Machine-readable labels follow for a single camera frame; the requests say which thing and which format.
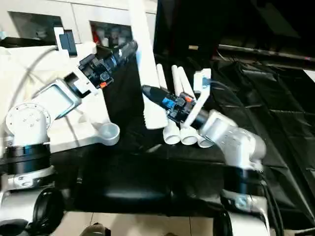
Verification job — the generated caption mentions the white plastic table top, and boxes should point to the white plastic table top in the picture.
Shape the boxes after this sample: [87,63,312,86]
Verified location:
[0,39,121,148]

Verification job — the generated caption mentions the dark metal rail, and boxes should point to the dark metal rail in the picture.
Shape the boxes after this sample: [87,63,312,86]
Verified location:
[217,43,315,63]

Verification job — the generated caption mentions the white flat board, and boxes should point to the white flat board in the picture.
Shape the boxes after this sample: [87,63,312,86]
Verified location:
[303,69,315,82]

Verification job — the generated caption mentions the white cabinet with open compartments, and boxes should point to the white cabinet with open compartments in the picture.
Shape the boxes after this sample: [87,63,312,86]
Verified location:
[0,0,158,50]

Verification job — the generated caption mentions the black plastic mat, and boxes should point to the black plastic mat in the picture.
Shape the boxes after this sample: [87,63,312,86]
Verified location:
[0,36,315,222]

